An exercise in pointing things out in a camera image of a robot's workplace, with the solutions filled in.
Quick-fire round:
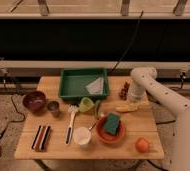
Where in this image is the bunch of red grapes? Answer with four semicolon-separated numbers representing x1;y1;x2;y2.
119;82;130;100

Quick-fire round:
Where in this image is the white cloth in tray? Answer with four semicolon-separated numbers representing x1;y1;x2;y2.
86;77;104;94

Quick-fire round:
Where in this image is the green sponge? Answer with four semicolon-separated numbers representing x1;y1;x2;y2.
104;113;120;135

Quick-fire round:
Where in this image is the wooden table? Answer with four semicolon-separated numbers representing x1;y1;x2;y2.
15;76;164;160

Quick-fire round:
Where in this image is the black cable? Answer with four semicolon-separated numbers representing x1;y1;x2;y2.
107;10;144;76

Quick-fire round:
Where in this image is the green plastic tray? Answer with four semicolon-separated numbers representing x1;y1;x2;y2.
59;68;109;101

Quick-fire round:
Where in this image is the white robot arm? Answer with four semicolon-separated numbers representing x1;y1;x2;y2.
128;67;190;171

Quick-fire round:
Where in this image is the white cup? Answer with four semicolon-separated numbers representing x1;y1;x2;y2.
73;127;92;148

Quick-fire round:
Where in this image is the green plastic piece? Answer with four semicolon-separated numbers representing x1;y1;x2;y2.
94;100;101;119

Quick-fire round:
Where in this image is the striped eraser block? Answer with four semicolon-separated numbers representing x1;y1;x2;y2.
32;125;51;152

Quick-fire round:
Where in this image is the dark red bowl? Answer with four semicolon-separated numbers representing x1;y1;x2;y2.
23;91;46;113

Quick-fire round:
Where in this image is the yellow banana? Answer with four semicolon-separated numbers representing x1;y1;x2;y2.
116;105;138;113

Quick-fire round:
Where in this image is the orange fruit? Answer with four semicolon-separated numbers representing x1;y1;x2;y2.
135;138;149;153

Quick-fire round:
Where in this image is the light green cup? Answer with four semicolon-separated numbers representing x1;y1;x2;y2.
79;97;94;113

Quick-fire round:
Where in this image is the orange bowl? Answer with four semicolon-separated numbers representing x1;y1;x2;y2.
96;117;126;144

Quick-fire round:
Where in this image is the small metal cup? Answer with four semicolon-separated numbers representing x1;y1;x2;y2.
47;101;60;117

